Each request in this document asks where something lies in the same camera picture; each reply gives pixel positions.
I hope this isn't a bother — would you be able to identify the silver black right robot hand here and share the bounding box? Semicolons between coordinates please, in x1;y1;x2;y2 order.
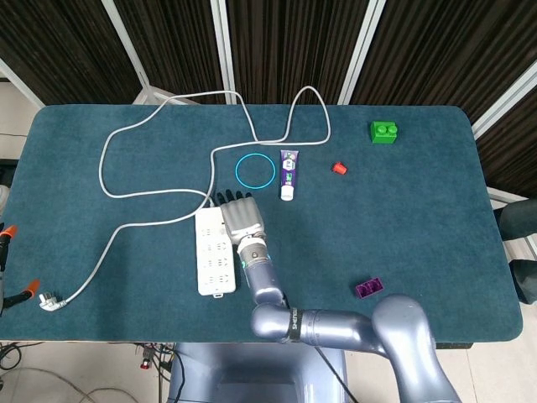
213;188;269;246

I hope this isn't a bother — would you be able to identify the green building block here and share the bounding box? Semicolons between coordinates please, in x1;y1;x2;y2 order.
368;120;400;146

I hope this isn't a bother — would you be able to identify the grey power strip cable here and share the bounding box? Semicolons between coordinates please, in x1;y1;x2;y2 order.
39;86;332;312

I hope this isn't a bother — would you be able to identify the teal fabric table mat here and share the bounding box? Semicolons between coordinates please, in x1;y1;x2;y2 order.
0;103;524;343

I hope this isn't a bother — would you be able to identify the teal plastic ring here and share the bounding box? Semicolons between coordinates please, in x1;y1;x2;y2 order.
234;153;277;191

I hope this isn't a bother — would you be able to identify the purple toothpaste tube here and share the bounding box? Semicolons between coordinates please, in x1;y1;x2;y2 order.
279;149;301;202

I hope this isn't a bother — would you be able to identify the white power strip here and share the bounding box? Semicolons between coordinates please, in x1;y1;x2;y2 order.
196;205;237;300

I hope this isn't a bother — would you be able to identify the white partition post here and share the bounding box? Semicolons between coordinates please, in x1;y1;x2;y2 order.
337;0;387;106
0;57;45;107
100;0;171;106
472;60;537;139
211;0;237;105

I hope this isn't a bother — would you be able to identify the purple building block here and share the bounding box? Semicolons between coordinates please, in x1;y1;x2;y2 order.
354;276;385;300

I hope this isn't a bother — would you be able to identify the black clamp orange tip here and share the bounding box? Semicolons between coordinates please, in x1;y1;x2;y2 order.
0;224;19;274
0;279;41;312

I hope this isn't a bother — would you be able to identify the dark clad person leg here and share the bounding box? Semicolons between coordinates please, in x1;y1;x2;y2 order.
498;199;537;241
509;259;537;306

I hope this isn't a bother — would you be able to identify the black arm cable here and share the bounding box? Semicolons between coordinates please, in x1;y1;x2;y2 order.
313;344;350;403

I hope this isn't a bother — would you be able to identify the blue-grey robot torso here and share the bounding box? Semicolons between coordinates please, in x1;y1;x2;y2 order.
167;342;349;403

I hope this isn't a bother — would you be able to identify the dark slatted partition panel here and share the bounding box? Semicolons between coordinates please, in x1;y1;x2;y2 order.
350;0;537;125
476;83;537;196
226;0;373;106
112;0;227;105
0;0;142;106

